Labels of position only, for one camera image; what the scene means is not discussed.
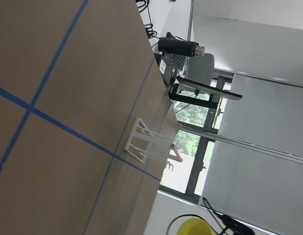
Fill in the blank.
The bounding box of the yellow plastic cup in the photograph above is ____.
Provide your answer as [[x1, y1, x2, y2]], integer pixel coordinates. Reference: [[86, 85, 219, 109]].
[[177, 218, 215, 235]]

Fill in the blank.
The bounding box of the black laptop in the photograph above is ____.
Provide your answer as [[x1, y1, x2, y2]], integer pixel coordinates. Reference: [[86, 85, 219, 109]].
[[168, 77, 243, 109]]

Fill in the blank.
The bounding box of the brown paper table mat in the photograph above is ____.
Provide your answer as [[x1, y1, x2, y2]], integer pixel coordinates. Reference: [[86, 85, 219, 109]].
[[0, 0, 178, 235]]

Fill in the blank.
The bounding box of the white wire cup rack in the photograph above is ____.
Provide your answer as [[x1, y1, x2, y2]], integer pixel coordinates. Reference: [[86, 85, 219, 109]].
[[124, 117, 183, 169]]

